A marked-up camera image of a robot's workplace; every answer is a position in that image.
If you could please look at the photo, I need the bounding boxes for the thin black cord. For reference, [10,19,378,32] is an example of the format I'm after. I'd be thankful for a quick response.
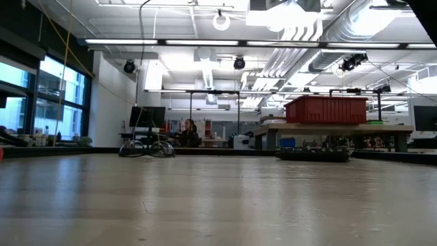
[137,0,153,66]

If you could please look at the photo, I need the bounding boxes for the white box machine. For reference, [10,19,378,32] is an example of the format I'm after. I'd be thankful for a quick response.
[233,134,251,150]

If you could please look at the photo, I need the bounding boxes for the black metal gantry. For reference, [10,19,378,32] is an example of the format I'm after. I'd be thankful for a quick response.
[186,89,242,136]

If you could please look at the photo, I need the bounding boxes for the person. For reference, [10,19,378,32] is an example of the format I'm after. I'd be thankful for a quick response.
[175,118,202,148]

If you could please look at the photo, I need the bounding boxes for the black monitor on stand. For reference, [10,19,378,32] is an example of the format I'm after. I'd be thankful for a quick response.
[129,106,167,130]

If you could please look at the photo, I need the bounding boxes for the clear safety glasses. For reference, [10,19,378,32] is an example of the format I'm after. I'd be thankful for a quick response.
[118,139,177,159]

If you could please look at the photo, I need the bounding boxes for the open black bit case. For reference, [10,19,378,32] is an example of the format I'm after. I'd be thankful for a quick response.
[275,135,351,163]

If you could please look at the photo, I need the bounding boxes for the red plastic bin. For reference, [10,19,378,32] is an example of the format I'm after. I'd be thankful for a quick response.
[284,95,369,124]

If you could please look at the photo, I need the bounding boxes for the wooden top work table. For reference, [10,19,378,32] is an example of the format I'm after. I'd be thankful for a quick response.
[254,122,416,154]

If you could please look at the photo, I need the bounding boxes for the black pole device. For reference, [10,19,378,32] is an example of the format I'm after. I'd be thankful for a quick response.
[373,84,392,121]

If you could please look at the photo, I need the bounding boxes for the white cable ring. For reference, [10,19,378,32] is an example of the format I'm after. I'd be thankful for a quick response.
[212,9,231,31]

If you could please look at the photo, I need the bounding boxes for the black ceiling camera rig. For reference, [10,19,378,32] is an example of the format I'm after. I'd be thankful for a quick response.
[339,53,369,72]

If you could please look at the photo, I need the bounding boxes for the black aluminium frame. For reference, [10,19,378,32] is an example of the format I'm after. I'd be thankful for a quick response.
[0,37,437,167]

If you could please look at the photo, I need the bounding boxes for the yellow extension cord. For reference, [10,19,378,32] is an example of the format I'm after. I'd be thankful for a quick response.
[37,0,96,148]

